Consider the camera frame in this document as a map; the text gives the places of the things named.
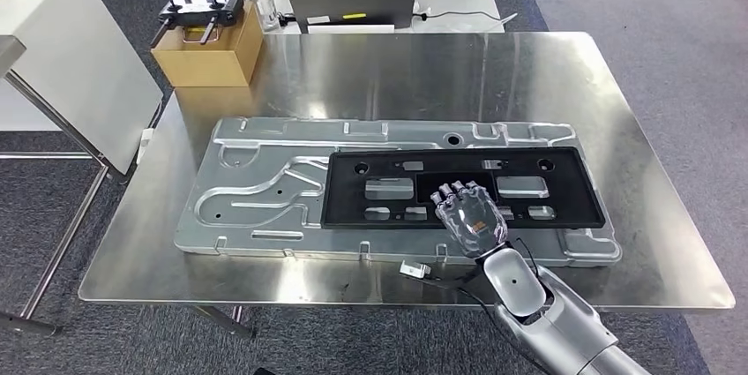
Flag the grey laptop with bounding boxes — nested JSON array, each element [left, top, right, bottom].
[[284, 0, 420, 34]]

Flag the clear cup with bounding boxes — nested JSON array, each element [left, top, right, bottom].
[[242, 0, 281, 33]]

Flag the cardboard box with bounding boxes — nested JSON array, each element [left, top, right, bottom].
[[150, 1, 266, 89]]

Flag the black right camera bracket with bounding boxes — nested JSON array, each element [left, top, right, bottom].
[[417, 266, 489, 295]]

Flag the black plastic plate part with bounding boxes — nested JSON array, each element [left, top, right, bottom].
[[319, 146, 607, 231]]

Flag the stamped metal panel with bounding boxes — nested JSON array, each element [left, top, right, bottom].
[[173, 116, 624, 268]]

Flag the steel table crossbar legs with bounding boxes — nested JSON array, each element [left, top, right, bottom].
[[0, 34, 127, 339]]

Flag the thin desk cable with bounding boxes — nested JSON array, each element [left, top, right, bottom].
[[417, 6, 520, 27]]

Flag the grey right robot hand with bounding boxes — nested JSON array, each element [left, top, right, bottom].
[[430, 180, 508, 259]]

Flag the black remote controller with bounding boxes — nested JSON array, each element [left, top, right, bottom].
[[148, 0, 245, 49]]

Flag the steel workbench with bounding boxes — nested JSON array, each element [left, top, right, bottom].
[[77, 31, 737, 341]]

